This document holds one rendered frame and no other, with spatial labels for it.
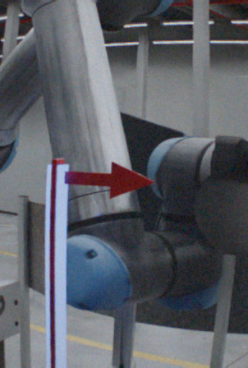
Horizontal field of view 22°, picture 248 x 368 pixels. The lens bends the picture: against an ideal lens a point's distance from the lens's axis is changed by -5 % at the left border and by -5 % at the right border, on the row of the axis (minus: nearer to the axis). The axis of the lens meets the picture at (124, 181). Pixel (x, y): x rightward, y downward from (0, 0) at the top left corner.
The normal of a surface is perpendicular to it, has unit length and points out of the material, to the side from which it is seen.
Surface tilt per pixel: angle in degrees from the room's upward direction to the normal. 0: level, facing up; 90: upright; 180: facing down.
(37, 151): 90
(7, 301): 90
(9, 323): 90
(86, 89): 74
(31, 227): 90
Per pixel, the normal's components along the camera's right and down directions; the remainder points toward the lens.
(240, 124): -0.56, 0.02
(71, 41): 0.04, -0.19
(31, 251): -0.85, -0.01
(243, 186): -0.11, 0.97
